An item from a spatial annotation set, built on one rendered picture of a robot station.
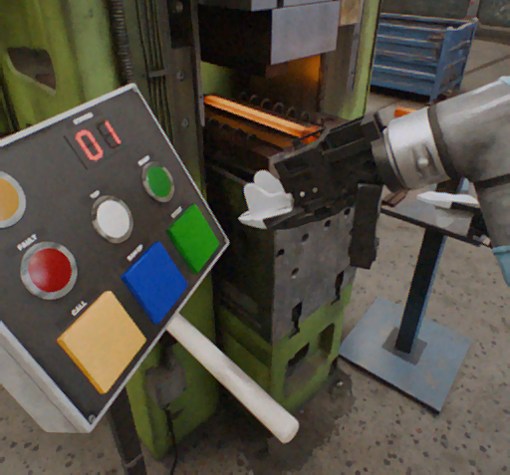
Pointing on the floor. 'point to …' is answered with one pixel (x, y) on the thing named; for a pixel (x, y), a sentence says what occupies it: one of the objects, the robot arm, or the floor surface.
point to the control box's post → (126, 433)
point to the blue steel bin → (421, 53)
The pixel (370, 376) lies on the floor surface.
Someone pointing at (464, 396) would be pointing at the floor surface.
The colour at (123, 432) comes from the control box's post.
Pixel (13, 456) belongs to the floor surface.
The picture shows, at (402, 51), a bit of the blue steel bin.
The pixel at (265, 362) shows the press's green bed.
